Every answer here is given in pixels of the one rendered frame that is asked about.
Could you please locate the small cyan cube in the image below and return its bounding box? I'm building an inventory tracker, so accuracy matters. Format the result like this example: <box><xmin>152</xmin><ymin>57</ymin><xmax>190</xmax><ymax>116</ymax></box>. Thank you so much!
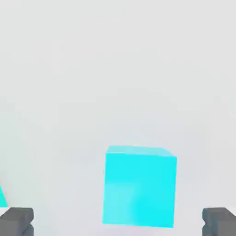
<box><xmin>102</xmin><ymin>145</ymin><xmax>178</xmax><ymax>229</ymax></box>
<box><xmin>0</xmin><ymin>185</ymin><xmax>8</xmax><ymax>208</ymax></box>

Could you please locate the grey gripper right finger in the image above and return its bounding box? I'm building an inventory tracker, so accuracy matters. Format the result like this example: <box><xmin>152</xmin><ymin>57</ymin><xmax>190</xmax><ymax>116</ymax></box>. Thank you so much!
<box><xmin>202</xmin><ymin>207</ymin><xmax>236</xmax><ymax>236</ymax></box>

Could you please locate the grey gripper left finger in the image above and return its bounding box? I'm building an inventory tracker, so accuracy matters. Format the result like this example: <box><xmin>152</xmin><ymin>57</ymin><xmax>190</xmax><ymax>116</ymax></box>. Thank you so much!
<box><xmin>0</xmin><ymin>207</ymin><xmax>35</xmax><ymax>236</ymax></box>

